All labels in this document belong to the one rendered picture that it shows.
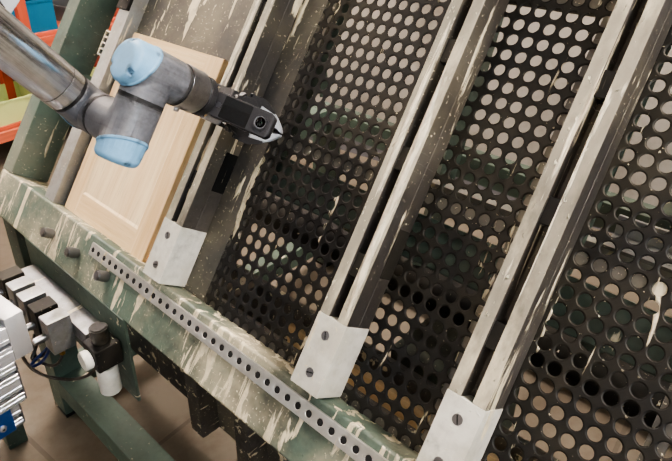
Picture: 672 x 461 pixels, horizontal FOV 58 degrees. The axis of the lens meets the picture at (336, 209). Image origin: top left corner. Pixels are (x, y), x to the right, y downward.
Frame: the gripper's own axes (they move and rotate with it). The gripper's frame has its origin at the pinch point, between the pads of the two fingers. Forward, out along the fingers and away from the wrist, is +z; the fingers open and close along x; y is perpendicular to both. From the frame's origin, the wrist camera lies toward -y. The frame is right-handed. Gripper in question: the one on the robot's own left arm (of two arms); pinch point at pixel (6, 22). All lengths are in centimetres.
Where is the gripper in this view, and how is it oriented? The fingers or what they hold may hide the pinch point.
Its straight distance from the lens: 161.7
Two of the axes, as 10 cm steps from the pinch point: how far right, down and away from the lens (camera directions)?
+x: -7.8, -3.1, 5.4
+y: 5.6, -7.3, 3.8
